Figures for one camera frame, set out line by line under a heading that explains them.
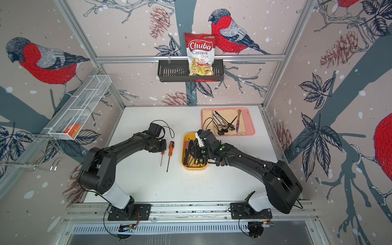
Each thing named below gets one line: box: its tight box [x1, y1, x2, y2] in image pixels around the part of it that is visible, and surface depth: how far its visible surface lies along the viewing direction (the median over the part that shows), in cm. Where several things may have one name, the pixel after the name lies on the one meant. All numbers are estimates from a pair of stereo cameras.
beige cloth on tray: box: [202, 108, 247, 136], surface depth 113 cm
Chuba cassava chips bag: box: [184, 32, 217, 77], surface depth 85 cm
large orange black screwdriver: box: [166, 140, 175, 173], surface depth 97 cm
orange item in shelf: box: [63, 124, 81, 138], surface depth 68 cm
